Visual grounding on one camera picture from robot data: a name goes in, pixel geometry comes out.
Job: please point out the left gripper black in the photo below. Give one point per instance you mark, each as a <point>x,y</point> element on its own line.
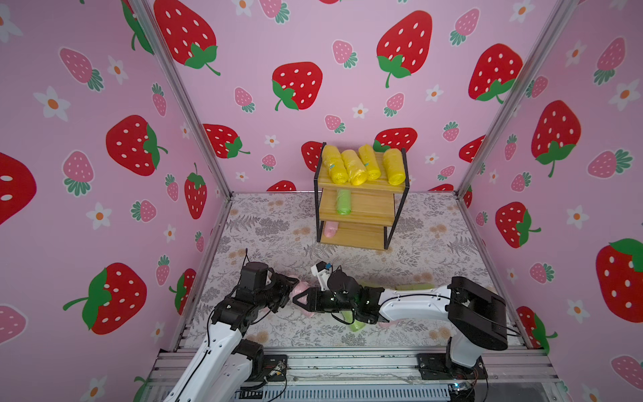
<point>284,288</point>

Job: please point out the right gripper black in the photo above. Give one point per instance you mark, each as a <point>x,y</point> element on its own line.
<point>321,300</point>

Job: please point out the pink trash bag roll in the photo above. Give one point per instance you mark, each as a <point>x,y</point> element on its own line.
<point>300,288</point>
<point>330,229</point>

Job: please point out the green trash bag roll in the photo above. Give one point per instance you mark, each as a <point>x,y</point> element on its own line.
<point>356,326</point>
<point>415,287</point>
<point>344,202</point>

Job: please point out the yellow trash bag roll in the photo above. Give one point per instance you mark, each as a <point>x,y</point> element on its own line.
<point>333,161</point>
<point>357,172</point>
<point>394,166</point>
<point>368,158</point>

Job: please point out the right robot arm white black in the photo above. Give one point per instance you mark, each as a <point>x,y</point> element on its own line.
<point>479,315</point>

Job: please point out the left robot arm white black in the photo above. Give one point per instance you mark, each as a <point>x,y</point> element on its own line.
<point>225,360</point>

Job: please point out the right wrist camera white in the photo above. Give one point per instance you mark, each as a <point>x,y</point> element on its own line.
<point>322,271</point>

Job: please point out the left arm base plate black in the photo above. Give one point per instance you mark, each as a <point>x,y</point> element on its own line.
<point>269,368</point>

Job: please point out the aluminium rail frame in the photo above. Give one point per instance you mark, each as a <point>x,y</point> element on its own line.
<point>408,374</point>

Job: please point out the wooden shelf black metal frame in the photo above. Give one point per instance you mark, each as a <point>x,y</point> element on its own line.
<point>376,211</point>

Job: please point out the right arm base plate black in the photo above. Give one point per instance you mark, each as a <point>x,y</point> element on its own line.
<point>450,367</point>

